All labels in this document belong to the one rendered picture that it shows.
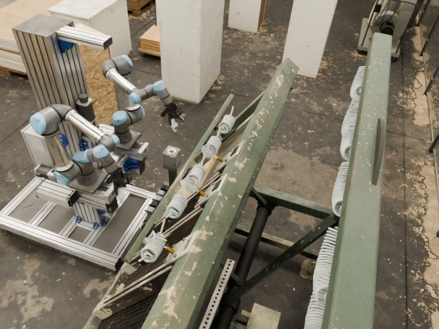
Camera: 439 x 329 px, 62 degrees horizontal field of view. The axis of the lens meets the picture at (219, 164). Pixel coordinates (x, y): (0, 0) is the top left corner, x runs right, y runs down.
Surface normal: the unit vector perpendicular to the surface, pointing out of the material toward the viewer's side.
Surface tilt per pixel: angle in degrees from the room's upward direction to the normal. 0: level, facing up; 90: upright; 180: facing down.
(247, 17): 90
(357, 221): 0
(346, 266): 0
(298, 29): 90
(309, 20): 90
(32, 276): 0
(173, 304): 32
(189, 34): 90
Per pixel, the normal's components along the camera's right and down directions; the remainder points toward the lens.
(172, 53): -0.33, 0.65
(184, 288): 0.54, -0.46
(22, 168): 0.06, -0.72
